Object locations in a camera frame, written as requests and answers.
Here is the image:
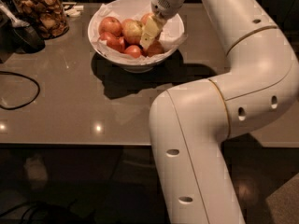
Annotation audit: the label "red apple back left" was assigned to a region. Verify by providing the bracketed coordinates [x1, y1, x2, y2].
[98, 17, 122, 36]

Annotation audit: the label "red apple front right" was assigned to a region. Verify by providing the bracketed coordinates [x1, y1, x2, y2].
[143, 40, 164, 57]

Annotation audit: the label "glass jar of dried chips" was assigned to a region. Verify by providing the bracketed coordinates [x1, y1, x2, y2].
[12, 0, 69, 39]

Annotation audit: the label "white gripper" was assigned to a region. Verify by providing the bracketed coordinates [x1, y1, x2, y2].
[140, 0, 185, 49]

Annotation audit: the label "black cable on table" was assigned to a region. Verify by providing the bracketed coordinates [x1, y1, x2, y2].
[0, 70, 42, 111]

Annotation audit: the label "red apple front centre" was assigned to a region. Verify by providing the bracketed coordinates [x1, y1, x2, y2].
[124, 45, 142, 58]

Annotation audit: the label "white ceramic bowl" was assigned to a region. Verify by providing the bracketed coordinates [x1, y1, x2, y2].
[87, 0, 186, 74]

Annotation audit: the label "black kitchen appliance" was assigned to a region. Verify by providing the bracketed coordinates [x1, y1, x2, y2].
[0, 0, 45, 63]

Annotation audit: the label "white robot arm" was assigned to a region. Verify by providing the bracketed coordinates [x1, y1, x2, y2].
[149, 0, 299, 224]

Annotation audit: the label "small white items on table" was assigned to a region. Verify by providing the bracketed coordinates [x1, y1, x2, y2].
[64, 5, 84, 18]

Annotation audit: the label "red apple front left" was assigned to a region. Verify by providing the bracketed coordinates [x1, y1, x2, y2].
[99, 32, 126, 53]

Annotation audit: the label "red apple back right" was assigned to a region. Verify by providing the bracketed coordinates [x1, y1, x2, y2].
[141, 12, 164, 39]

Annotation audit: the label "black cables on floor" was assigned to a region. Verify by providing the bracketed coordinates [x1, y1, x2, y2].
[0, 199, 94, 224]

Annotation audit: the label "red apple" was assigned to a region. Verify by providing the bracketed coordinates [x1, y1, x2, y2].
[143, 40, 164, 57]
[124, 45, 142, 58]
[98, 17, 122, 36]
[99, 32, 126, 53]
[141, 12, 164, 39]

